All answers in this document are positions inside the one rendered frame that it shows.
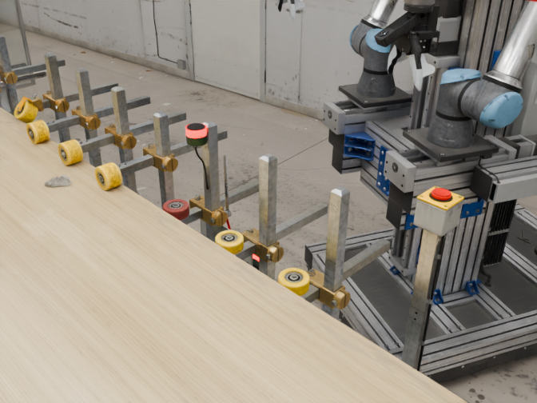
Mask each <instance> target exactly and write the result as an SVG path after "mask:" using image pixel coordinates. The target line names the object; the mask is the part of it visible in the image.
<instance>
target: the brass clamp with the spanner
mask: <svg viewBox="0 0 537 403"><path fill-rule="evenodd" d="M193 207H197V208H199V209H201V212H202V218H200V219H201V220H202V221H205V222H206V223H208V224H210V225H211V226H214V225H217V226H222V225H224V224H225V223H226V221H227V219H228V214H227V213H226V212H225V211H224V208H223V207H222V206H221V207H220V208H218V209H215V210H213V211H211V210H209V209H207V208H205V197H204V196H202V195H201V200H199V201H197V200H195V198H192V199H190V200H189V208H190V209H192V208H193Z"/></svg>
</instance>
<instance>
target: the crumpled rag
mask: <svg viewBox="0 0 537 403"><path fill-rule="evenodd" d="M70 179H71V178H69V177H68V176H66V175H62V176H61V177H59V178H58V177H55V178H54V177H52V179H50V180H49V181H47V182H45V186H51V187H56V186H69V185H70V184H72V182H71V181H69V180H70Z"/></svg>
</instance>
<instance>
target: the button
mask: <svg viewBox="0 0 537 403"><path fill-rule="evenodd" d="M432 196H433V197H434V198H435V199H438V200H441V201H445V200H448V199H450V198H451V192H450V191H449V190H446V189H444V188H436V189H434V190H433V191H432Z"/></svg>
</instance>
